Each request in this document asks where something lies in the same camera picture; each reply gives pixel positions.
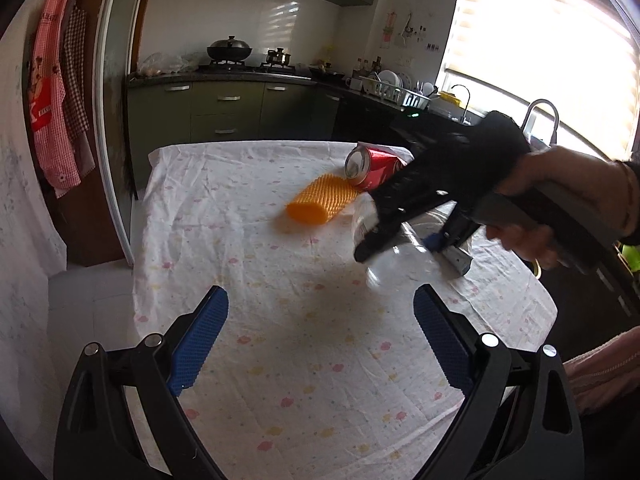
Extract dish rack with dishes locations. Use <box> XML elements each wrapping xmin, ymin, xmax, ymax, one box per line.
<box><xmin>360</xmin><ymin>70</ymin><xmax>430</xmax><ymax>110</ymax></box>

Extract red checked apron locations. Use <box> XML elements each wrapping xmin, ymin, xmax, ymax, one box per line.
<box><xmin>27</xmin><ymin>0</ymin><xmax>80</xmax><ymax>197</ymax></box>

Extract white floral tablecloth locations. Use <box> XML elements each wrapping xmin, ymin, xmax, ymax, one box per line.
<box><xmin>131</xmin><ymin>140</ymin><xmax>560</xmax><ymax>480</ymax></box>

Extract pink purple small box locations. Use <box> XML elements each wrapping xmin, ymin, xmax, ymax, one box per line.
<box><xmin>372</xmin><ymin>144</ymin><xmax>414</xmax><ymax>164</ymax></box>

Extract gas stove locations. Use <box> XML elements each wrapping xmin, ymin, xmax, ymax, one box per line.
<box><xmin>196</xmin><ymin>61</ymin><xmax>296</xmax><ymax>76</ymax></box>

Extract green base cabinets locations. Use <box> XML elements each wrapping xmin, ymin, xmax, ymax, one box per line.
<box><xmin>127</xmin><ymin>77</ymin><xmax>431</xmax><ymax>190</ymax></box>

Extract chrome sink faucet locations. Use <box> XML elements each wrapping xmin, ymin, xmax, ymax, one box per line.
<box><xmin>521</xmin><ymin>99</ymin><xmax>560</xmax><ymax>151</ymax></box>

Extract pink sleeve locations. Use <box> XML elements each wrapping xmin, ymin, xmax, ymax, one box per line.
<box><xmin>564</xmin><ymin>326</ymin><xmax>640</xmax><ymax>413</ymax></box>

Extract black wok with lid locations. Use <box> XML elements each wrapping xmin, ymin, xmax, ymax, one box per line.
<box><xmin>206</xmin><ymin>35</ymin><xmax>253</xmax><ymax>63</ymax></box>

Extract sliding glass door frame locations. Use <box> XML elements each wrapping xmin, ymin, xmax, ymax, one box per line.
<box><xmin>92</xmin><ymin>0</ymin><xmax>141</xmax><ymax>266</ymax></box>

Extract person's right hand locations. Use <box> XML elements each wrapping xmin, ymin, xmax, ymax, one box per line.
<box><xmin>486</xmin><ymin>146</ymin><xmax>639</xmax><ymax>270</ymax></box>

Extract plastic bag on counter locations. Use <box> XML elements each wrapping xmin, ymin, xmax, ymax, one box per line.
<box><xmin>137</xmin><ymin>52</ymin><xmax>201</xmax><ymax>77</ymax></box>

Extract dark checked apron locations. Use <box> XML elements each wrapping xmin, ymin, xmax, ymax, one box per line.
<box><xmin>61</xmin><ymin>0</ymin><xmax>96</xmax><ymax>180</ymax></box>

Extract red soda can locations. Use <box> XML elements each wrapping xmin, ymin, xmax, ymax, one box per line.
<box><xmin>344</xmin><ymin>143</ymin><xmax>407</xmax><ymax>191</ymax></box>

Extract yellow rimmed trash bin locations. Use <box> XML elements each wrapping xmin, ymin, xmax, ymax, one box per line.
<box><xmin>529</xmin><ymin>260</ymin><xmax>542</xmax><ymax>280</ymax></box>

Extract clear plastic wrapper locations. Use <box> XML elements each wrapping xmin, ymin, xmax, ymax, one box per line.
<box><xmin>364</xmin><ymin>209</ymin><xmax>473</xmax><ymax>295</ymax></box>

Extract small black kettle pot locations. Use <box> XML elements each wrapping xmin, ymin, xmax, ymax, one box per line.
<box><xmin>265</xmin><ymin>48</ymin><xmax>291</xmax><ymax>67</ymax></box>

